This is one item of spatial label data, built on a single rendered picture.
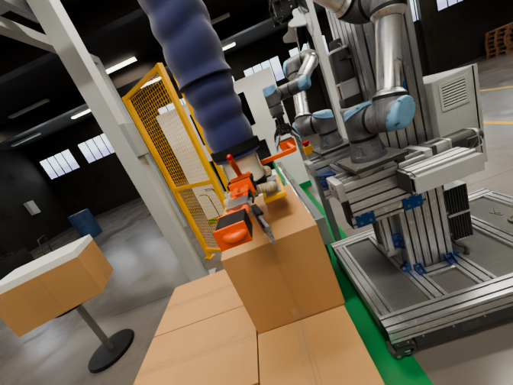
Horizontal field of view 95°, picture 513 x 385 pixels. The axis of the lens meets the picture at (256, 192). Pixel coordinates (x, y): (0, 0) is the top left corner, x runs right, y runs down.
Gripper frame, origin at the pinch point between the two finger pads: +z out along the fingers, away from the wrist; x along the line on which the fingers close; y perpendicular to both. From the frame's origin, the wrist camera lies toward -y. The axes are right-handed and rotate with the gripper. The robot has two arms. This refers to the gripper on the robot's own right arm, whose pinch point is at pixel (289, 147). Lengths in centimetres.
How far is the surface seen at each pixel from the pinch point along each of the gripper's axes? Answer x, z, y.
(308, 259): -14, 34, 59
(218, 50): -17, -52, 34
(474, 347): 46, 116, 55
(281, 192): -14.2, 8.5, 45.5
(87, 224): -593, 74, -525
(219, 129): -28, -24, 39
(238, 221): -25, -5, 93
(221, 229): -29, -5, 94
